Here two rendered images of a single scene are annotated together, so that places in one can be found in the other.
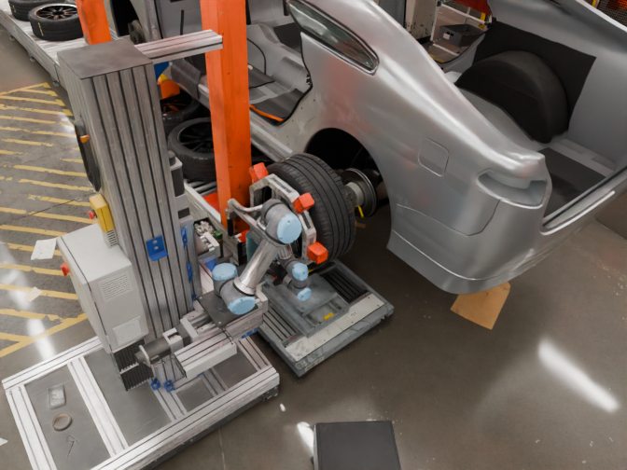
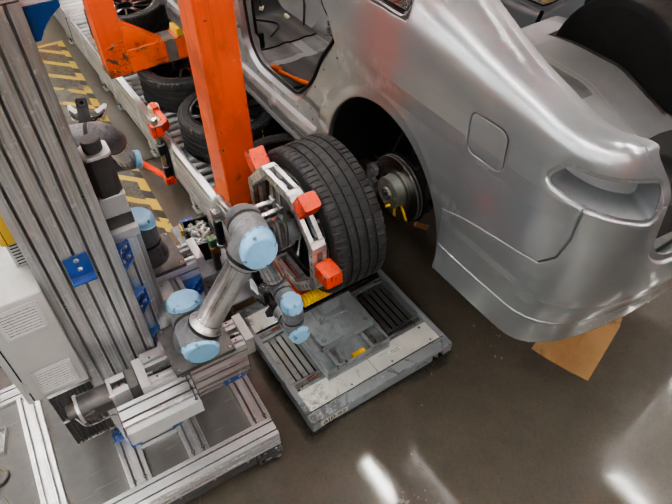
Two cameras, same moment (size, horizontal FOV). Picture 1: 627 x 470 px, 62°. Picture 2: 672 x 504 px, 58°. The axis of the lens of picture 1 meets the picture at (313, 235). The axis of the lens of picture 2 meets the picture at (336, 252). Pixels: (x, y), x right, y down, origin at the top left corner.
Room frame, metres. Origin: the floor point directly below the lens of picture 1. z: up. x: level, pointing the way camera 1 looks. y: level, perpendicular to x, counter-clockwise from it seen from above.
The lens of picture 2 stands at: (0.48, -0.34, 2.57)
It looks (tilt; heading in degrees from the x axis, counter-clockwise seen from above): 45 degrees down; 10
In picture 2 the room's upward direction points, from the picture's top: 2 degrees counter-clockwise
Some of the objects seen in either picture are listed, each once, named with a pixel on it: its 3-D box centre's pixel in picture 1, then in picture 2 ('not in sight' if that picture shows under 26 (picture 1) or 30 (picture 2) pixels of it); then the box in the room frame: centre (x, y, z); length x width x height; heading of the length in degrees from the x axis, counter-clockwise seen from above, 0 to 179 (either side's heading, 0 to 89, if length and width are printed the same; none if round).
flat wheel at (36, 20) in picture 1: (60, 20); not in sight; (6.29, 3.20, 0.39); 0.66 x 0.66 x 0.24
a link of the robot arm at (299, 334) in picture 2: (299, 289); (294, 326); (1.77, 0.05, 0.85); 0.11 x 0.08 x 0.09; 42
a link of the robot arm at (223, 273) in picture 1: (225, 279); (186, 311); (1.69, 0.40, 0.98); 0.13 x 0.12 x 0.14; 34
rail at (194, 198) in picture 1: (159, 166); (168, 144); (3.57, 1.32, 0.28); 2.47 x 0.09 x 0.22; 42
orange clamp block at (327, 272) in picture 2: (316, 253); (328, 274); (2.05, -0.03, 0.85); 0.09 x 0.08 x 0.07; 42
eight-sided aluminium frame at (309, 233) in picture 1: (281, 223); (286, 229); (2.28, 0.19, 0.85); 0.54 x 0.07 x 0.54; 42
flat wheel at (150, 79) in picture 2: (166, 112); (186, 75); (4.28, 1.42, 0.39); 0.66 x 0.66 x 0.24
